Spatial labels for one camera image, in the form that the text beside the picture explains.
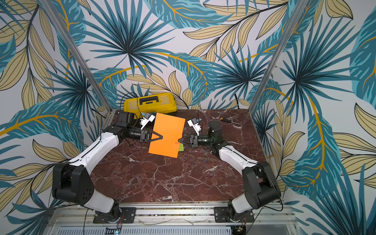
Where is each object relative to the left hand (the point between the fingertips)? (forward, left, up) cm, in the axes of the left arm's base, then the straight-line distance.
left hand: (160, 139), depth 73 cm
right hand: (+1, -10, -3) cm, 10 cm away
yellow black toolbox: (+35, +5, -8) cm, 36 cm away
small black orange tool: (+35, -40, -24) cm, 58 cm away
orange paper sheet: (+5, -5, +3) cm, 8 cm away
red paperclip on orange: (0, -8, -3) cm, 9 cm away
